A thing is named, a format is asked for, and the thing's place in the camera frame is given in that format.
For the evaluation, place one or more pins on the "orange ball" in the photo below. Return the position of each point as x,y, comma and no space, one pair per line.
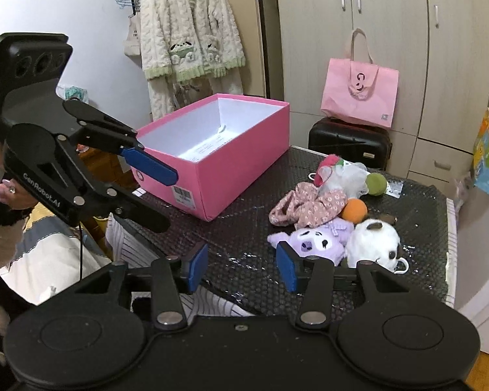
355,211

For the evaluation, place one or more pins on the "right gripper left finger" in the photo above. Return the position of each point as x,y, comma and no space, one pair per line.
156,297

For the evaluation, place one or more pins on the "black suitcase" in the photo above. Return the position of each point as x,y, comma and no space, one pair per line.
355,143

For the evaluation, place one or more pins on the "striped cloth under mat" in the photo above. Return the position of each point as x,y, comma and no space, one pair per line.
201,303

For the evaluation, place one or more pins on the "pink tote bag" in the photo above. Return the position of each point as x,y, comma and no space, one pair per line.
358,92

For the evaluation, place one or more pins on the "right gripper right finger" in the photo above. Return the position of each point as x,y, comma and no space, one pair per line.
316,279

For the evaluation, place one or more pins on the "black honeycomb table mat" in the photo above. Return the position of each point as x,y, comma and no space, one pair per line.
248,272

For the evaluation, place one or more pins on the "small white plastic packet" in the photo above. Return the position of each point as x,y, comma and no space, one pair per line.
394,188

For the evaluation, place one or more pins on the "white fluffy plush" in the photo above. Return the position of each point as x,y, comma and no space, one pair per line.
350,178

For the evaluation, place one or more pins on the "purple plush toy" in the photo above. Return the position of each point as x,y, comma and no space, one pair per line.
327,241

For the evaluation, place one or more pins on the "beige wardrobe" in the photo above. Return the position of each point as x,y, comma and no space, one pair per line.
440,49

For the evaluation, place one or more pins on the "person's left hand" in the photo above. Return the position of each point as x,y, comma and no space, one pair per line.
13,195

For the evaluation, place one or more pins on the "cream knitted cardigan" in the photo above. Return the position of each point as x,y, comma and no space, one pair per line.
186,40

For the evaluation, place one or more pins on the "white panda plush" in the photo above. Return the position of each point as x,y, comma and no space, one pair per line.
377,241

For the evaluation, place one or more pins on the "green ball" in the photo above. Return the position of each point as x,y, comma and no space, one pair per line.
376,184

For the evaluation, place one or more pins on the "pink strawberry knitted pouch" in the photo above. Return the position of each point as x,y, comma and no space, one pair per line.
325,169

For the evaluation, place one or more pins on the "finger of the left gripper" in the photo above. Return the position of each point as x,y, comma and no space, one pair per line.
100,131
128,206

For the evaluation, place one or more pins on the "pink floral cloth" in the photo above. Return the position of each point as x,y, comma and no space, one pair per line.
304,207

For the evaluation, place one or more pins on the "pink cardboard box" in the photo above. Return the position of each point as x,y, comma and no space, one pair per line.
203,156

